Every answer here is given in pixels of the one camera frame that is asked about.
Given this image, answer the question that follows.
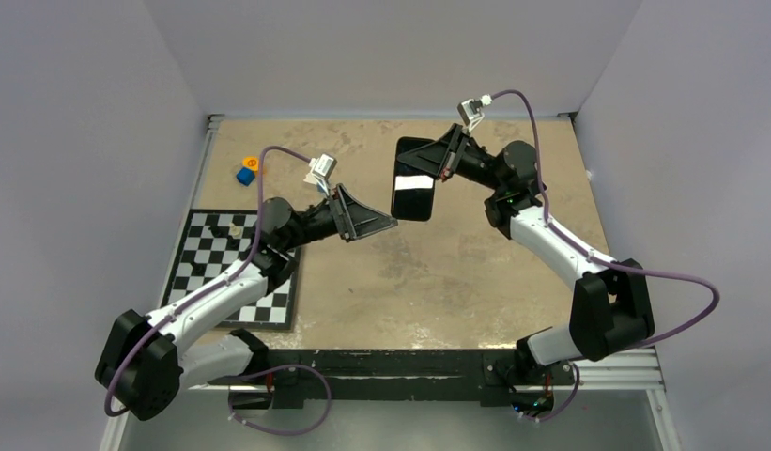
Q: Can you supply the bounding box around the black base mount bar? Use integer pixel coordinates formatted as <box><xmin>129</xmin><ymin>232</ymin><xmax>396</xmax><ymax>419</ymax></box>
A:
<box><xmin>208</xmin><ymin>347</ymin><xmax>579</xmax><ymax>411</ymax></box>

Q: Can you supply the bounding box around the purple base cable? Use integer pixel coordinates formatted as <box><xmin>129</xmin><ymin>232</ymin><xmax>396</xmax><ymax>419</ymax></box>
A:
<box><xmin>226</xmin><ymin>363</ymin><xmax>333</xmax><ymax>437</ymax></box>

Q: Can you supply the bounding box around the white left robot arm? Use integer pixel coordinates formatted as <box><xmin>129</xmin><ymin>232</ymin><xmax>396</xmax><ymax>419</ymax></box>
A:
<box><xmin>95</xmin><ymin>184</ymin><xmax>398</xmax><ymax>421</ymax></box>

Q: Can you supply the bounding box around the black and white chessboard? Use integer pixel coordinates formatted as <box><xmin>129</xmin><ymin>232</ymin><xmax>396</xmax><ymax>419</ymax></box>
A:
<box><xmin>160</xmin><ymin>208</ymin><xmax>302</xmax><ymax>332</ymax></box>

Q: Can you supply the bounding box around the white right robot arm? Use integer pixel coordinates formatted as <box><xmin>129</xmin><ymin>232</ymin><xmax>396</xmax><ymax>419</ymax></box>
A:
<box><xmin>393</xmin><ymin>124</ymin><xmax>655</xmax><ymax>382</ymax></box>

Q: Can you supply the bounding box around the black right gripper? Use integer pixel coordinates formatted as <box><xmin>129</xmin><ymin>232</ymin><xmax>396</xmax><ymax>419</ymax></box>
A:
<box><xmin>396</xmin><ymin>124</ymin><xmax>505</xmax><ymax>194</ymax></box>

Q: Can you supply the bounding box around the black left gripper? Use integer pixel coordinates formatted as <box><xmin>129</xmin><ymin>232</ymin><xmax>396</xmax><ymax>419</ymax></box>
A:
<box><xmin>280</xmin><ymin>183</ymin><xmax>395</xmax><ymax>252</ymax></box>

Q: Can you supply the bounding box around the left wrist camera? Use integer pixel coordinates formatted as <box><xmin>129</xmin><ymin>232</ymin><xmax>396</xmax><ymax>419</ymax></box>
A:
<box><xmin>303</xmin><ymin>153</ymin><xmax>337</xmax><ymax>194</ymax></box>

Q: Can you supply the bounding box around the blue toy brick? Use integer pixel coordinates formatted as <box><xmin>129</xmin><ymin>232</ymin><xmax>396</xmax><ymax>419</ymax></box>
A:
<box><xmin>236</xmin><ymin>166</ymin><xmax>256</xmax><ymax>186</ymax></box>

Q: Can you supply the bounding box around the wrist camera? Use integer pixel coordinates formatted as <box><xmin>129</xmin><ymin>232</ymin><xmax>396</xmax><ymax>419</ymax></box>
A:
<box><xmin>457</xmin><ymin>94</ymin><xmax>492</xmax><ymax>134</ymax></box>
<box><xmin>303</xmin><ymin>153</ymin><xmax>337</xmax><ymax>194</ymax></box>

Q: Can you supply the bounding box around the white chess piece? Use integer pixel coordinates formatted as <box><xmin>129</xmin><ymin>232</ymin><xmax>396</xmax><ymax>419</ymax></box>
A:
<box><xmin>228</xmin><ymin>222</ymin><xmax>243</xmax><ymax>240</ymax></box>

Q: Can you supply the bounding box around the black phone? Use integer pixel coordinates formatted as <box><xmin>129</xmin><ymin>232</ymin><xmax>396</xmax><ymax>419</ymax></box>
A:
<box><xmin>391</xmin><ymin>137</ymin><xmax>435</xmax><ymax>222</ymax></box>

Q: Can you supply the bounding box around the black chess piece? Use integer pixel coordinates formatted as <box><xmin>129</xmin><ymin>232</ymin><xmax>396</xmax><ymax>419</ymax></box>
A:
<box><xmin>208</xmin><ymin>225</ymin><xmax>227</xmax><ymax>239</ymax></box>

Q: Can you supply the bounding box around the orange toy piece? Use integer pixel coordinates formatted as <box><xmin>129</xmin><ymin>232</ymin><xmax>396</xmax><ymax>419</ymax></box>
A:
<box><xmin>242</xmin><ymin>156</ymin><xmax>266</xmax><ymax>177</ymax></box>

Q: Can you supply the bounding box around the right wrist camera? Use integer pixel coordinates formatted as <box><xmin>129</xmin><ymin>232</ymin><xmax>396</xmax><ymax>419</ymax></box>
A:
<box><xmin>457</xmin><ymin>94</ymin><xmax>492</xmax><ymax>134</ymax></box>

